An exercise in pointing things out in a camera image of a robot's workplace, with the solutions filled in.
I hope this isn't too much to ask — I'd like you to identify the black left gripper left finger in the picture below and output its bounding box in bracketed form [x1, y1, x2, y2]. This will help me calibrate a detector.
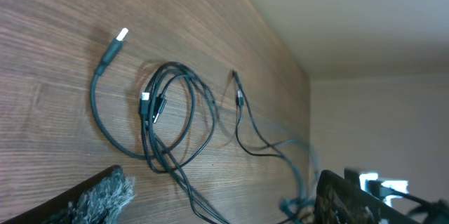
[3, 165, 135, 224]

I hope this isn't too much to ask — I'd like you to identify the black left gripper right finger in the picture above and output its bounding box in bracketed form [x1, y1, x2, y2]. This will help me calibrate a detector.
[314, 170, 416, 224]

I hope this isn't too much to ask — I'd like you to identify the black cable bundle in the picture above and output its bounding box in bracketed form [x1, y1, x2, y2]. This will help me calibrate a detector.
[89, 27, 232, 224]

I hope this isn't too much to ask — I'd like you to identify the black separated cable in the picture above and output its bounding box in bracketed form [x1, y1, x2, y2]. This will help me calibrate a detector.
[231, 70, 320, 224]

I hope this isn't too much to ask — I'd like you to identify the black right camera cable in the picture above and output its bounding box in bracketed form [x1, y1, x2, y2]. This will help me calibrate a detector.
[366, 180, 449, 224]

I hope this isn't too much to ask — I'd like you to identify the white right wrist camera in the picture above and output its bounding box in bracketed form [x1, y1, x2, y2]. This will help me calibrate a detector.
[344, 168, 409, 207]

